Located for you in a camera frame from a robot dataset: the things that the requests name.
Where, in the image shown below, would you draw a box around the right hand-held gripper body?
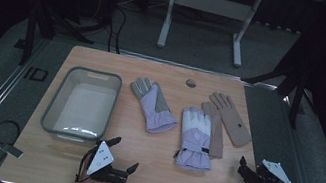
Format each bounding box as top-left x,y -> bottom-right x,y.
245,156 -> 295,183

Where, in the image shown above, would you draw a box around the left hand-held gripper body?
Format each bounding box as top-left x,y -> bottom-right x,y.
77,137 -> 134,183

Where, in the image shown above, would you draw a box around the purple glove with grey palm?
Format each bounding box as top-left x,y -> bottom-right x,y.
122,74 -> 186,138

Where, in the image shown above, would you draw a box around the white desk frame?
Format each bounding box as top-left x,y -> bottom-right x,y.
155,0 -> 264,71

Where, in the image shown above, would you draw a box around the black hanging cables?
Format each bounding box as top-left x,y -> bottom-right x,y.
102,2 -> 130,56

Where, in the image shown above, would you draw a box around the purple and white glove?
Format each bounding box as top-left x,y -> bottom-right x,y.
172,104 -> 221,174

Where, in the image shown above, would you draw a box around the tan glove with dark dot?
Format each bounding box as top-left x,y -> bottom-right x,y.
201,90 -> 259,150

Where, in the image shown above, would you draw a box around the grey plastic basin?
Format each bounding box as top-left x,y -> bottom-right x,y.
37,61 -> 124,150

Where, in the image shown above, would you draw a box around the small grey tag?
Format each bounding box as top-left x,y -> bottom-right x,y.
0,142 -> 25,160

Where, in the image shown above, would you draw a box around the grey cloth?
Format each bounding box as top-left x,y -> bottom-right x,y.
191,99 -> 233,161

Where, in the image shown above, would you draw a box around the black metal stand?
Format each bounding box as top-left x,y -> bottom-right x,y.
235,19 -> 323,132
0,0 -> 102,78

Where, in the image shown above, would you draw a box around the person's left hand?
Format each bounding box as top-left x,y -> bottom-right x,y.
73,152 -> 111,183

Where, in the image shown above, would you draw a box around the round table grommet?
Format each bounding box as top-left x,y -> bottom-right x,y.
184,77 -> 198,89

